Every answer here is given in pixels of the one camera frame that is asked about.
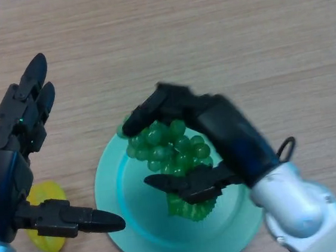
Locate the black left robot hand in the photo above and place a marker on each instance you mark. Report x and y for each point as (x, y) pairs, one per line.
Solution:
(5, 179)

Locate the round green plate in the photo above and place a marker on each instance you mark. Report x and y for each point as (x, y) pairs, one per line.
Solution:
(141, 213)

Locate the yellow starfruit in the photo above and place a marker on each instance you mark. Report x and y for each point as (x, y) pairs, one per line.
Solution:
(47, 191)

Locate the green grape bunch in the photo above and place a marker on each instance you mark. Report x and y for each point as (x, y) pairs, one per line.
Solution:
(164, 150)

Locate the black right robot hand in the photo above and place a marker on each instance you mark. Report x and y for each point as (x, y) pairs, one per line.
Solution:
(232, 134)

